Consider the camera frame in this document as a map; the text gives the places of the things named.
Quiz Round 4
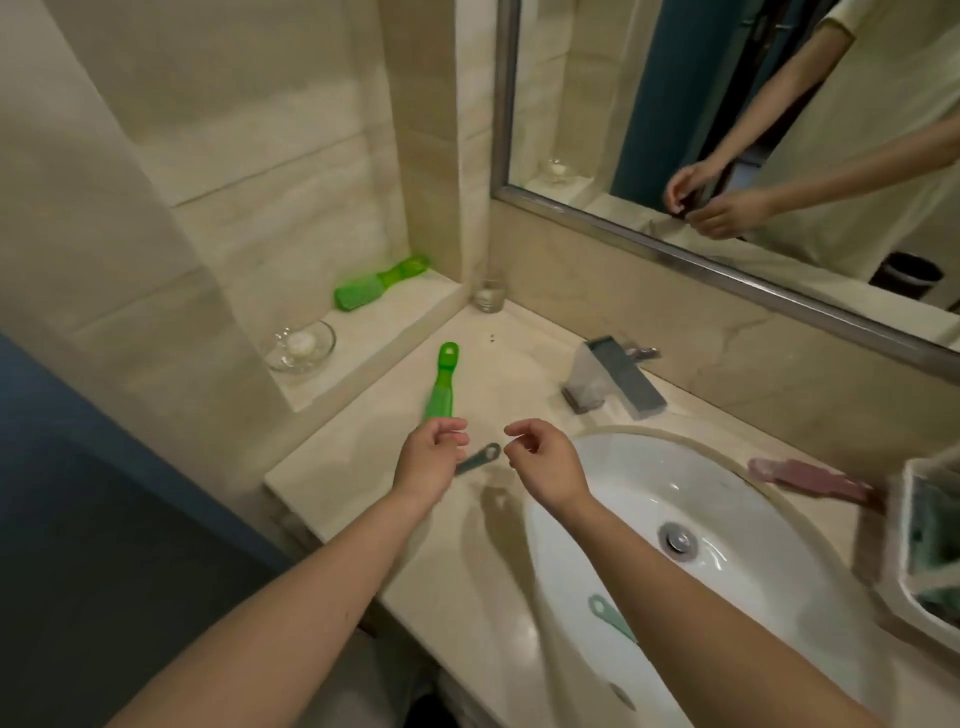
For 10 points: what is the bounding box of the clear drinking glass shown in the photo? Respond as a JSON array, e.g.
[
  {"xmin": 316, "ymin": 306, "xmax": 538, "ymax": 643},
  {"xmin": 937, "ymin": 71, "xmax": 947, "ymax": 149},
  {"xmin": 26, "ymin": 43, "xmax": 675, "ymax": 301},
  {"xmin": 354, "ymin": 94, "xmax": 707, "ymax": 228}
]
[{"xmin": 471, "ymin": 261, "xmax": 512, "ymax": 315}]

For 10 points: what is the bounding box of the teal comb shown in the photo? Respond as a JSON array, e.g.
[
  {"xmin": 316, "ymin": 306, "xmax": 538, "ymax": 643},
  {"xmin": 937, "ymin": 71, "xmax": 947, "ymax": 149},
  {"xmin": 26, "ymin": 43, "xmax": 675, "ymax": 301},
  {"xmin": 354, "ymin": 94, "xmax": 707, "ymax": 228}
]
[{"xmin": 586, "ymin": 593, "xmax": 639, "ymax": 647}]

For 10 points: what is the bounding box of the chrome faucet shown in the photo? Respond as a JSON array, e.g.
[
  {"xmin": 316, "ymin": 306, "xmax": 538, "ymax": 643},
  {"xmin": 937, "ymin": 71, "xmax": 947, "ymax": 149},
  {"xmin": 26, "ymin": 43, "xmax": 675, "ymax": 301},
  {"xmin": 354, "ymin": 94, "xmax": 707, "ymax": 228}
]
[{"xmin": 561, "ymin": 335, "xmax": 669, "ymax": 422}]

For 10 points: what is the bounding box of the green plastic comb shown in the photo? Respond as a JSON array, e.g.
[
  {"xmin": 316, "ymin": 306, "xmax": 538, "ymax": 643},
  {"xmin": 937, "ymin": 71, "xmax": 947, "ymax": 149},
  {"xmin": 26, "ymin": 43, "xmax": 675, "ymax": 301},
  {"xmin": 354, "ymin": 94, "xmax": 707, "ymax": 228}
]
[{"xmin": 420, "ymin": 341, "xmax": 461, "ymax": 423}]

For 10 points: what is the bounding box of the chrome sink drain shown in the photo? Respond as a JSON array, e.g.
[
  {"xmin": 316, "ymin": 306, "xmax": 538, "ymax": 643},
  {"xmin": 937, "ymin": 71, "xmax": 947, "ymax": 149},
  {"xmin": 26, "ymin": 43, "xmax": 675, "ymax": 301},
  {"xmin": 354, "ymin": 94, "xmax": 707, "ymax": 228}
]
[{"xmin": 657, "ymin": 522, "xmax": 699, "ymax": 558}]

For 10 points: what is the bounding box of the white plastic basket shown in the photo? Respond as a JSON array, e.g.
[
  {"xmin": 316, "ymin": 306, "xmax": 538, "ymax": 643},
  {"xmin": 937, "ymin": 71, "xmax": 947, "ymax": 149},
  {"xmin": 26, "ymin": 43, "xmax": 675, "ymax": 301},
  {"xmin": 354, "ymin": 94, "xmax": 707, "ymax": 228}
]
[{"xmin": 876, "ymin": 456, "xmax": 960, "ymax": 640}]

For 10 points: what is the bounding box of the person's left forearm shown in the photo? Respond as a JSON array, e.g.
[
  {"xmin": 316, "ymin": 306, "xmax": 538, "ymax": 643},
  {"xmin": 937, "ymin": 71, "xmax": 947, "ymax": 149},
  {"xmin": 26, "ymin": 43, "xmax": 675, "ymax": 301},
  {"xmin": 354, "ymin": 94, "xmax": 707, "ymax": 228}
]
[{"xmin": 103, "ymin": 486, "xmax": 438, "ymax": 728}]

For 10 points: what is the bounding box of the white sink basin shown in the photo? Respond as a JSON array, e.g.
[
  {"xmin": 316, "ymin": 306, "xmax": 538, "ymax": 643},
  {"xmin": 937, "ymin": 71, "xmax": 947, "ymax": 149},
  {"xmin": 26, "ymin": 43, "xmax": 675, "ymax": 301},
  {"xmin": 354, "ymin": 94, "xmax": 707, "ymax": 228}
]
[{"xmin": 522, "ymin": 426, "xmax": 894, "ymax": 728}]

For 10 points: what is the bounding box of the person's right forearm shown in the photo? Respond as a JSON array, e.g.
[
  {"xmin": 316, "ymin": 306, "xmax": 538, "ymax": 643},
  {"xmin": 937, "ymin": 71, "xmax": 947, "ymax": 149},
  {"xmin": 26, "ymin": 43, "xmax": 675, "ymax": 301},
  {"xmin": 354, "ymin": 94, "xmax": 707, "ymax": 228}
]
[{"xmin": 553, "ymin": 491, "xmax": 890, "ymax": 728}]

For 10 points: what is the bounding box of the green plastic hairbrush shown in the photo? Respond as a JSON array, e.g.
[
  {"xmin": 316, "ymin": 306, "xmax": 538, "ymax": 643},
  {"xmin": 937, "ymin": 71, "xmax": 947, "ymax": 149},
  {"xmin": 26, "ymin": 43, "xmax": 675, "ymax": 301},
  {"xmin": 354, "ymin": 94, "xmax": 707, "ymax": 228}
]
[{"xmin": 333, "ymin": 254, "xmax": 432, "ymax": 313}]

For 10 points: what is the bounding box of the wall mirror with metal frame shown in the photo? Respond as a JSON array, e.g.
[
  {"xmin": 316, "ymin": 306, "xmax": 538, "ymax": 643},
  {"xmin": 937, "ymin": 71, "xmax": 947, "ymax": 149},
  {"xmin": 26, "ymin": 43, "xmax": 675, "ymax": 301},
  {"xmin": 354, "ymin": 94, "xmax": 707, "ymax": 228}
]
[{"xmin": 490, "ymin": 0, "xmax": 960, "ymax": 387}]

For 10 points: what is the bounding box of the pink comb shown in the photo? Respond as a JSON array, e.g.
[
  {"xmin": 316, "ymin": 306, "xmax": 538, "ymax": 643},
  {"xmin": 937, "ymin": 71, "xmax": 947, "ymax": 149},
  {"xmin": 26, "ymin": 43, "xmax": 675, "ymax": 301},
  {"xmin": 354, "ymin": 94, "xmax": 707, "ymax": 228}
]
[{"xmin": 747, "ymin": 456, "xmax": 888, "ymax": 516}]

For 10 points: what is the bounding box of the glass soap dish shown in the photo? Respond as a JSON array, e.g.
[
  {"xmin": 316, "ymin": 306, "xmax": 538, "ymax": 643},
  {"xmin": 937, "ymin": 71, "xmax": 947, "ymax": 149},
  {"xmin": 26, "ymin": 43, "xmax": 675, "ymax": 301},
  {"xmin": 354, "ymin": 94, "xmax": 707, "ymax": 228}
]
[{"xmin": 263, "ymin": 320, "xmax": 338, "ymax": 375}]

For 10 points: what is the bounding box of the person's left hand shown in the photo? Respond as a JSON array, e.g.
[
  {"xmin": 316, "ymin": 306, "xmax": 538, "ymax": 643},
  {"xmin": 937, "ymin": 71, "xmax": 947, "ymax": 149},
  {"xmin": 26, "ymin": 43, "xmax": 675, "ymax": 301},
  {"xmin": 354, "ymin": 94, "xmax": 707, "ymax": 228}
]
[{"xmin": 393, "ymin": 416, "xmax": 471, "ymax": 506}]

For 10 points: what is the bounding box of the dark blue door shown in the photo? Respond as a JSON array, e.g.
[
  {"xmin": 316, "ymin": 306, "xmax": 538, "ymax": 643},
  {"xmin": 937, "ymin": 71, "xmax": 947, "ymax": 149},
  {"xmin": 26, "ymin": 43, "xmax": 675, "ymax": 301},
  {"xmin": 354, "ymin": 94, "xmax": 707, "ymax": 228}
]
[{"xmin": 0, "ymin": 330, "xmax": 295, "ymax": 728}]

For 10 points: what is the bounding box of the person's right hand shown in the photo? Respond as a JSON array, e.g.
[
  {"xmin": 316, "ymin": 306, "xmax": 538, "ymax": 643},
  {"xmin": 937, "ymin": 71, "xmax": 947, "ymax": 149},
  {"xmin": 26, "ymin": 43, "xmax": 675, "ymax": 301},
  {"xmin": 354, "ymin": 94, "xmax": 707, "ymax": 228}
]
[{"xmin": 503, "ymin": 418, "xmax": 594, "ymax": 516}]

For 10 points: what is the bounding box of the grey-teal comb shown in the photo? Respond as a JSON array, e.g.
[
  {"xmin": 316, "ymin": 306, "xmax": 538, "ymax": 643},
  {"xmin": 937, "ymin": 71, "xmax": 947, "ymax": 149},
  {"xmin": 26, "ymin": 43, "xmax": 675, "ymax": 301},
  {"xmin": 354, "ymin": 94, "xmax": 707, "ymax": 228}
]
[{"xmin": 454, "ymin": 441, "xmax": 502, "ymax": 478}]

